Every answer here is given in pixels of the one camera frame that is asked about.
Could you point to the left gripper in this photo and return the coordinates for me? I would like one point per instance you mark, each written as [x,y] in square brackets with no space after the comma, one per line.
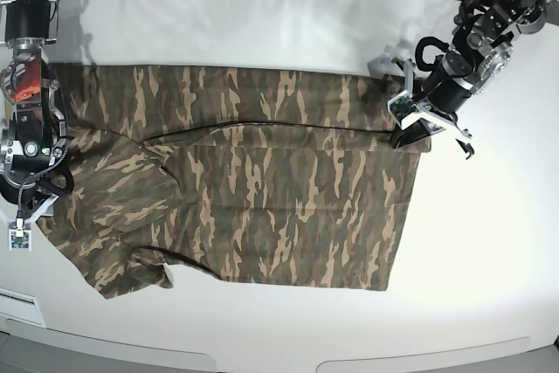
[445,90]

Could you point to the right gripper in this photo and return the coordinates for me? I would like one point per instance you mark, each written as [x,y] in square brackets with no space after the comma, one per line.
[29,177]

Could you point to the camouflage T-shirt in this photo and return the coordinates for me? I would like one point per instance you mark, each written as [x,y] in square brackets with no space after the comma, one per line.
[271,177]

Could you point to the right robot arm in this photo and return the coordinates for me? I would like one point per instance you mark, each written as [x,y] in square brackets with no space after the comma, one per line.
[36,140]

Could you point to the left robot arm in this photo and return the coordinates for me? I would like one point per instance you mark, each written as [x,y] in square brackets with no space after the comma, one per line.
[484,35]

